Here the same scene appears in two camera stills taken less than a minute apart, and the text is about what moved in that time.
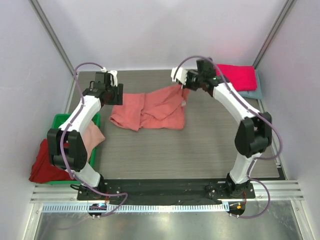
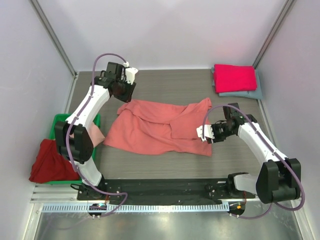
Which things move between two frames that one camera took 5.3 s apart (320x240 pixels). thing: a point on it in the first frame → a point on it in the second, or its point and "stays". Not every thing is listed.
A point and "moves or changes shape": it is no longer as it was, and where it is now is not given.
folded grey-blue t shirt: (256, 94) stays
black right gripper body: (189, 80) → (216, 133)
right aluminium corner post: (288, 5) stays
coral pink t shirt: (162, 109) moves or changes shape
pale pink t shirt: (93, 137) stays
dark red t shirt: (43, 171) stays
